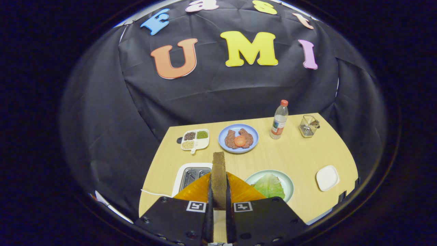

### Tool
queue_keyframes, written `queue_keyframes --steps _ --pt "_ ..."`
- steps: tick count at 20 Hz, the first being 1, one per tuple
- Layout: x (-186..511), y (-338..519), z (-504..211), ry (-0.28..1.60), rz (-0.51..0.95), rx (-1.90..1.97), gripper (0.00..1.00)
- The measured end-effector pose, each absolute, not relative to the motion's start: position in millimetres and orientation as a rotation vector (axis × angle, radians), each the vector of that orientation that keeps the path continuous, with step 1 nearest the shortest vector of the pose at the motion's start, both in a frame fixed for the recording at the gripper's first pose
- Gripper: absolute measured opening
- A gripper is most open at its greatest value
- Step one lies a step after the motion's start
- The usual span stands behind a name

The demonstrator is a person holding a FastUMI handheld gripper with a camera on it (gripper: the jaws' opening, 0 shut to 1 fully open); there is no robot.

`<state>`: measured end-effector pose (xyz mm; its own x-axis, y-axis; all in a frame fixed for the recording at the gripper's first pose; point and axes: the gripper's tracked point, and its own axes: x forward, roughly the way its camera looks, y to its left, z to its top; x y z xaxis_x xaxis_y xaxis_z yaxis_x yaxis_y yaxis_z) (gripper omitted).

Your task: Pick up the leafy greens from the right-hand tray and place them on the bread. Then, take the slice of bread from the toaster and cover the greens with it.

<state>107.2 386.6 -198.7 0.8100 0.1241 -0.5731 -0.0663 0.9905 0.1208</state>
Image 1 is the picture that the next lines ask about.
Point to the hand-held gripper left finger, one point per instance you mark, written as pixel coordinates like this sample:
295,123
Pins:
177,222

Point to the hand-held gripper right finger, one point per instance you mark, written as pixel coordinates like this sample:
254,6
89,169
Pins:
263,222

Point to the green lettuce leaf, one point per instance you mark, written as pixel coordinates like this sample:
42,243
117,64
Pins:
269,186

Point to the brown bread slice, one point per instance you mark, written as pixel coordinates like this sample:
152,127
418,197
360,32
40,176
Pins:
218,181

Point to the white toaster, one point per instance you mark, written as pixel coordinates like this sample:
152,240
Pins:
177,184

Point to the pale green plate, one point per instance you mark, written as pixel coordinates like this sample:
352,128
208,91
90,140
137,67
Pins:
289,184

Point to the small white square dish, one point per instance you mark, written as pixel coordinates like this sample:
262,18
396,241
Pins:
327,177

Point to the white divided seasoning tray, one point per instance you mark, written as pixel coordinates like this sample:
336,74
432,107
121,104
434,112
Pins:
201,143

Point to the black table clamp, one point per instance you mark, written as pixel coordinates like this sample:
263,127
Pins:
342,196

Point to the red tomato slice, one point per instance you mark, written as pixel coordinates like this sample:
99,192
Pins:
240,140

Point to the brown meat patty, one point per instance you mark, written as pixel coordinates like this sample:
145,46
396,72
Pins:
248,136
229,140

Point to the blue plate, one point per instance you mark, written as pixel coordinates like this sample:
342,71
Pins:
255,132

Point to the clear plastic bottle orange cap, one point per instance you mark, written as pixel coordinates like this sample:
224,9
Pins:
279,121

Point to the black backdrop cloth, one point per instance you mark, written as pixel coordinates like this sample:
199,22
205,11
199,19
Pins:
239,92

